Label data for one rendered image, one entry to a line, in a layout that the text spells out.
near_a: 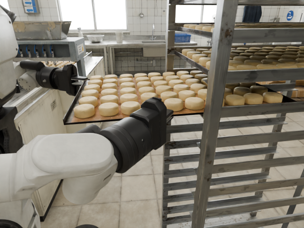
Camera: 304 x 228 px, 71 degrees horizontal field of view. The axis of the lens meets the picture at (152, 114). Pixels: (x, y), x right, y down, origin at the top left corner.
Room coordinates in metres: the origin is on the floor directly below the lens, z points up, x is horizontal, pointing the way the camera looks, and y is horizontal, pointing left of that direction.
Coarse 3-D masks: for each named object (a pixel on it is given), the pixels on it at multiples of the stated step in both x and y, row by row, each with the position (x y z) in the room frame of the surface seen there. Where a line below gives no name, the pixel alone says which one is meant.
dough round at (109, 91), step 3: (102, 90) 0.62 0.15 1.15; (105, 90) 0.62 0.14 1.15; (108, 90) 0.62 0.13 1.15; (111, 90) 0.62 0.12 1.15; (114, 90) 0.62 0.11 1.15; (117, 90) 0.62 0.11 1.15; (102, 93) 0.60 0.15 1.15; (105, 93) 0.59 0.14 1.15; (108, 93) 0.59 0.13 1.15; (111, 93) 0.59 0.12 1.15; (114, 93) 0.60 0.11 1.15; (117, 93) 0.61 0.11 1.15; (102, 96) 0.60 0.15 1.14
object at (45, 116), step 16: (16, 96) 1.41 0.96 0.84; (48, 96) 1.51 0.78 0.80; (32, 112) 1.23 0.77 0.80; (48, 112) 1.45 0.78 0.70; (16, 128) 1.04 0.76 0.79; (32, 128) 1.18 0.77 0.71; (48, 128) 1.39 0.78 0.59; (64, 128) 1.68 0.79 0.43; (48, 192) 1.17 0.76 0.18; (48, 208) 1.16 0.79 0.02
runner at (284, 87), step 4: (268, 84) 0.96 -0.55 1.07; (272, 84) 0.97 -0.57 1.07; (276, 84) 0.97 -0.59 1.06; (280, 84) 0.97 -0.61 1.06; (284, 84) 0.98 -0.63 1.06; (288, 84) 0.98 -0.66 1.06; (292, 84) 0.98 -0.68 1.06; (272, 88) 0.97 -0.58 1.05; (276, 88) 0.97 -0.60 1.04; (280, 88) 0.97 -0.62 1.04; (284, 88) 0.98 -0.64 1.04; (288, 88) 0.98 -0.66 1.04; (292, 88) 0.98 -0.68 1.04
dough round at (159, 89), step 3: (156, 87) 0.65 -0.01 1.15; (159, 87) 0.64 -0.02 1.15; (162, 87) 0.64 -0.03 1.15; (165, 87) 0.64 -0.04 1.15; (168, 87) 0.64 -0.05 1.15; (156, 90) 0.63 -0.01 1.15; (159, 90) 0.62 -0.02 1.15; (162, 90) 0.62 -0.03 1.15; (165, 90) 0.62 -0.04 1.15; (168, 90) 0.62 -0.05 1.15; (156, 93) 0.63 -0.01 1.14; (159, 93) 0.62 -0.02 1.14
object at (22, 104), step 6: (36, 90) 1.37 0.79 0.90; (42, 90) 1.45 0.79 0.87; (24, 96) 1.25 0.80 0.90; (30, 96) 1.28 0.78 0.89; (36, 96) 1.35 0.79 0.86; (18, 102) 1.15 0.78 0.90; (24, 102) 1.20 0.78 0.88; (30, 102) 1.26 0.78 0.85; (18, 108) 1.12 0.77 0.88; (24, 108) 1.18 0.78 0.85; (18, 114) 1.10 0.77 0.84
